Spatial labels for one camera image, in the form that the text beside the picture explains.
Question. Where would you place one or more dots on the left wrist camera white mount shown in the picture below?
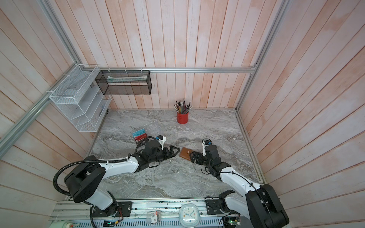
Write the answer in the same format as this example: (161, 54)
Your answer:
(161, 139)

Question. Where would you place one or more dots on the red metal pencil bucket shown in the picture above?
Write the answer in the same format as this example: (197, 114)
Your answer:
(182, 118)

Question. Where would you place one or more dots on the green circuit board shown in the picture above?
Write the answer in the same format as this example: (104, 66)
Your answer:
(230, 221)
(110, 223)

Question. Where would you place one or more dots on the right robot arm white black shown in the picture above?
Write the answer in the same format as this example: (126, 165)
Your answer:
(259, 203)

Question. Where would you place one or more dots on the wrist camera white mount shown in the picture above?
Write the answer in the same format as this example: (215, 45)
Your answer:
(161, 139)
(205, 142)

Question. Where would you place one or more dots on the black mesh wall basket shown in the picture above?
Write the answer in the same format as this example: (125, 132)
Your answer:
(124, 82)

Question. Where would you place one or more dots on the white analog clock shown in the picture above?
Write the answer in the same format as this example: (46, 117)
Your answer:
(189, 215)

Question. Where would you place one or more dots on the red VIP card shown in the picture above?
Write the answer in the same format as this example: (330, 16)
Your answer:
(140, 137)

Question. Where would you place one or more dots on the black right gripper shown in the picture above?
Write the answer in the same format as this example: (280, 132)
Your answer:
(198, 160)

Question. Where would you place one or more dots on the green circuit board left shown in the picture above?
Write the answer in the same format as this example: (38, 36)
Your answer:
(110, 223)

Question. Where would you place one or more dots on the bundle of coloured pencils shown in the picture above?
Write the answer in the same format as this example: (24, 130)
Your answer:
(182, 107)

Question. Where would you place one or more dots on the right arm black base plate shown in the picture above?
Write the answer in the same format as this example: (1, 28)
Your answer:
(215, 206)

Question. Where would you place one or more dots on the small red white box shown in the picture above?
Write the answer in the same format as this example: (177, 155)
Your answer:
(153, 217)

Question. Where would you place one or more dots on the white wire mesh shelf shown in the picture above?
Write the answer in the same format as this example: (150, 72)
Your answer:
(80, 99)

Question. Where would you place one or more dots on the black VIP card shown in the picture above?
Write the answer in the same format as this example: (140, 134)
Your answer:
(142, 142)

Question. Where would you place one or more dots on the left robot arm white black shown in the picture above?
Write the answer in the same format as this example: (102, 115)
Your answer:
(84, 180)

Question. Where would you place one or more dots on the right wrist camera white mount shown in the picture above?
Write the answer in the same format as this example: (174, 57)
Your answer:
(205, 142)

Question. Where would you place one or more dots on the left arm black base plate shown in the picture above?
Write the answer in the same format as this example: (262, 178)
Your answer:
(116, 209)

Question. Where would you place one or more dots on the clear acrylic card display stand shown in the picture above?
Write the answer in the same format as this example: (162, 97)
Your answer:
(152, 129)

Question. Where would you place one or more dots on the green circuit board right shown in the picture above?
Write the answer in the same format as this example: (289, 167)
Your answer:
(230, 221)

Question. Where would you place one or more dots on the aluminium mounting rail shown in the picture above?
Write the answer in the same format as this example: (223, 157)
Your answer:
(79, 215)

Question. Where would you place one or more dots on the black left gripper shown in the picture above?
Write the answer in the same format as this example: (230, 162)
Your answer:
(171, 154)

